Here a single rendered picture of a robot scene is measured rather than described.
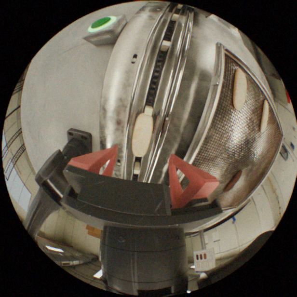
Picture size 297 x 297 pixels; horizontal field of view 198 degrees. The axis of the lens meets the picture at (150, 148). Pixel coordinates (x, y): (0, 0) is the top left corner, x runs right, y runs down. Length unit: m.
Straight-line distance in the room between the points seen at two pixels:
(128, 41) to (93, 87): 0.13
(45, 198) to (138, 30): 0.36
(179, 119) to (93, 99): 0.20
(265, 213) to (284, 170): 1.30
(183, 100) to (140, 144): 0.14
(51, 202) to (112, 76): 0.26
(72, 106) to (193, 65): 0.31
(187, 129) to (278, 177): 3.63
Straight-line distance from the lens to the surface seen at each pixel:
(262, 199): 3.54
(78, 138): 0.29
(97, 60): 0.26
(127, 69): 0.18
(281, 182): 3.75
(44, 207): 0.25
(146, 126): 0.18
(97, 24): 0.23
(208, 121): 0.17
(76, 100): 0.28
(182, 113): 0.23
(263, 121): 0.31
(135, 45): 0.20
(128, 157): 0.24
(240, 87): 0.22
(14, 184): 4.82
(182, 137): 0.25
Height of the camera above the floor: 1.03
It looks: 57 degrees down
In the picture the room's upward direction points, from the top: 176 degrees clockwise
